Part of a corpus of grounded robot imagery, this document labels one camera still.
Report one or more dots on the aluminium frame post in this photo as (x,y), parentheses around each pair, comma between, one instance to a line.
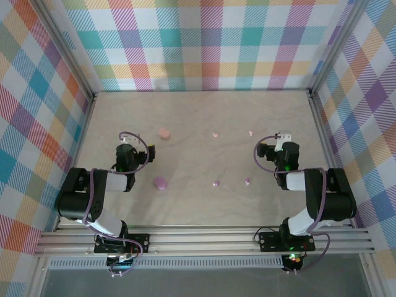
(62,46)
(338,46)

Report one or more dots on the purple earbud charging case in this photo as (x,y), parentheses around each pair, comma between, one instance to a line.
(161,183)

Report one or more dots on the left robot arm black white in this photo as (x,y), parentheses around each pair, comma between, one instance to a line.
(74,198)

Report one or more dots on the aluminium table side rail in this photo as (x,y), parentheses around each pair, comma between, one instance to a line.
(83,136)
(321,130)

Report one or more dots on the pink earbud charging case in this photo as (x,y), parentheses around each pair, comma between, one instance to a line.
(164,133)

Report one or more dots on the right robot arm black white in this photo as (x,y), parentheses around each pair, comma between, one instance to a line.
(337,198)

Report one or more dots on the right controller circuit board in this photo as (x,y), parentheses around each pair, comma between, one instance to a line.
(294,261)

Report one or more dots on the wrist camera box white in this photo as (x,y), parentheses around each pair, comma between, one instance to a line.
(283,137)
(131,138)

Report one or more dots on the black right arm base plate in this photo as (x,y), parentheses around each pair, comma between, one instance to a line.
(269,241)

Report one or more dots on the controller circuit board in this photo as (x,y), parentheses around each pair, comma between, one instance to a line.
(294,261)
(122,263)

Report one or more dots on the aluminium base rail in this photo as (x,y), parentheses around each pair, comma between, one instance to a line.
(201,241)

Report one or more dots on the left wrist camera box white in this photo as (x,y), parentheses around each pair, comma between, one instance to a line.
(131,138)

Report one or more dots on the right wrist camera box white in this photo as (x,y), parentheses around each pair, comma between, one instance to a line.
(283,137)

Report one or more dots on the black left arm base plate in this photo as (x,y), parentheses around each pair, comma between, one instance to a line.
(140,242)

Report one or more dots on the left controller circuit board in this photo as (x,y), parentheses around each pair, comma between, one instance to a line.
(122,263)

